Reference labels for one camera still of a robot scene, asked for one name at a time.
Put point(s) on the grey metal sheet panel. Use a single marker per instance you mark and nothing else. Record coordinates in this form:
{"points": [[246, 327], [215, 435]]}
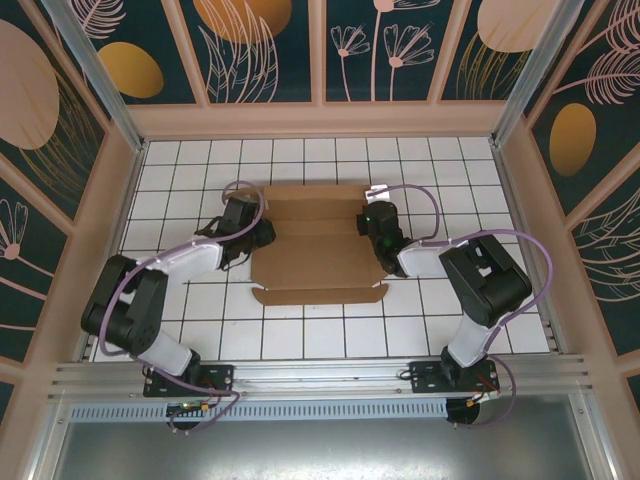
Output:
{"points": [[320, 450]]}

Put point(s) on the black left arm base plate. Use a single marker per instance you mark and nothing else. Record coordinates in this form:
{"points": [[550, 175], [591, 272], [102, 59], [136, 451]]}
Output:
{"points": [[220, 377]]}

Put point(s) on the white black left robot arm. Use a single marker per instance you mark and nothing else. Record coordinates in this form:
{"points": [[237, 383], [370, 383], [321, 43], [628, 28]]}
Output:
{"points": [[127, 305]]}

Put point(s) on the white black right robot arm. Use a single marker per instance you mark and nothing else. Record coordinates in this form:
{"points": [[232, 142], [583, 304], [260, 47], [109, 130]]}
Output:
{"points": [[487, 280]]}

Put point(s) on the brown cardboard box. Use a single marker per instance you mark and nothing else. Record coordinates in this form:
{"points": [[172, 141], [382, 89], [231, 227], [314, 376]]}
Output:
{"points": [[315, 260]]}

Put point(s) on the aluminium corner post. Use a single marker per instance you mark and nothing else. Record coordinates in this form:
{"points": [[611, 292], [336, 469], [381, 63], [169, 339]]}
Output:
{"points": [[535, 65], [95, 65]]}

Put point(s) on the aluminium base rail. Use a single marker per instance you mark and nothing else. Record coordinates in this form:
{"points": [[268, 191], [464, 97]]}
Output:
{"points": [[320, 375]]}

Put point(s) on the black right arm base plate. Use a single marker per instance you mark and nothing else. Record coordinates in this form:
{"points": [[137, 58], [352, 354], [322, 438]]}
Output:
{"points": [[425, 377]]}

